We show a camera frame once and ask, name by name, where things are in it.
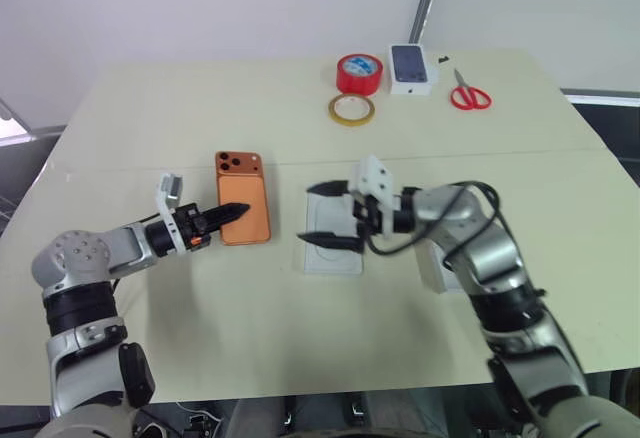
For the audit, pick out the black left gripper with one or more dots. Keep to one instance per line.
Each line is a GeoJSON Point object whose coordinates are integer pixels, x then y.
{"type": "Point", "coordinates": [192, 228]}

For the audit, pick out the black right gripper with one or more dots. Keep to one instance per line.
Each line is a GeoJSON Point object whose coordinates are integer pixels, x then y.
{"type": "Point", "coordinates": [364, 213]}

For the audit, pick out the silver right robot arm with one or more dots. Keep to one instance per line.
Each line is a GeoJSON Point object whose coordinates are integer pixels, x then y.
{"type": "Point", "coordinates": [492, 253]}

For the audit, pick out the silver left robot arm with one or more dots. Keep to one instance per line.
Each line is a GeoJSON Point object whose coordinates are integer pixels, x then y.
{"type": "Point", "coordinates": [80, 253]}

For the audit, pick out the white phone box base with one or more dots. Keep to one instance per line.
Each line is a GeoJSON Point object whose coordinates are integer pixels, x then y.
{"type": "Point", "coordinates": [327, 260]}

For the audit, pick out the white printed phone box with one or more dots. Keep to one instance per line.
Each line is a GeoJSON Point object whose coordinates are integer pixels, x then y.
{"type": "Point", "coordinates": [411, 68]}

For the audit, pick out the orange smartphone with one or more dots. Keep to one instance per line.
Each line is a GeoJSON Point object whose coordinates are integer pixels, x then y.
{"type": "Point", "coordinates": [242, 198]}

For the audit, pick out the yellow clear tape roll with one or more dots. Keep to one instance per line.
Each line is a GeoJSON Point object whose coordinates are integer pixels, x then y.
{"type": "Point", "coordinates": [352, 110]}

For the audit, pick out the red tape roll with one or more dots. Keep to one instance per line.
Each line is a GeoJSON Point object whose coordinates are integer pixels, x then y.
{"type": "Point", "coordinates": [359, 73]}

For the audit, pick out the small black clip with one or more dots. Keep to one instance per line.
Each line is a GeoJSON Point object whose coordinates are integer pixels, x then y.
{"type": "Point", "coordinates": [443, 59]}

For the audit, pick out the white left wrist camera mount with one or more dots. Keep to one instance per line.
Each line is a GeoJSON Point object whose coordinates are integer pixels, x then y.
{"type": "Point", "coordinates": [170, 193]}

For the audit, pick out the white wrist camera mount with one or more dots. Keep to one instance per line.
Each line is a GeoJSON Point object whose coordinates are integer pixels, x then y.
{"type": "Point", "coordinates": [375, 173]}
{"type": "Point", "coordinates": [170, 193]}

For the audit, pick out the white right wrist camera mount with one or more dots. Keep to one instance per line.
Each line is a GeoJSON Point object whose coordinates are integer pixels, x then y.
{"type": "Point", "coordinates": [375, 173]}

